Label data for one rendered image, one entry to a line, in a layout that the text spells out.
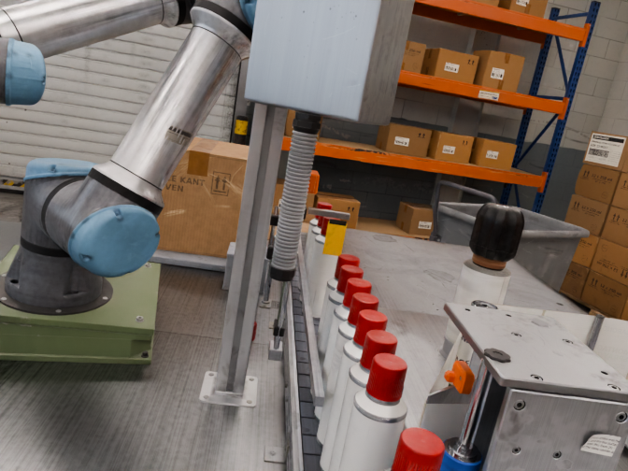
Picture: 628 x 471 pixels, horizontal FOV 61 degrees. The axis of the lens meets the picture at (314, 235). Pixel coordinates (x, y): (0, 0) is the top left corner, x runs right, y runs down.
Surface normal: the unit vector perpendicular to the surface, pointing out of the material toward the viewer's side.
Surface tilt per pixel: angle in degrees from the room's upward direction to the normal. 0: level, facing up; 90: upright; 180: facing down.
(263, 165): 90
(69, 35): 112
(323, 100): 90
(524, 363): 0
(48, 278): 75
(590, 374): 0
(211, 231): 90
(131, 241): 101
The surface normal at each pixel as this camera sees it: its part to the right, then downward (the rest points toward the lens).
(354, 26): -0.51, 0.14
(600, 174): -0.93, -0.07
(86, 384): 0.17, -0.95
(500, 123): 0.23, 0.29
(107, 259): 0.65, 0.46
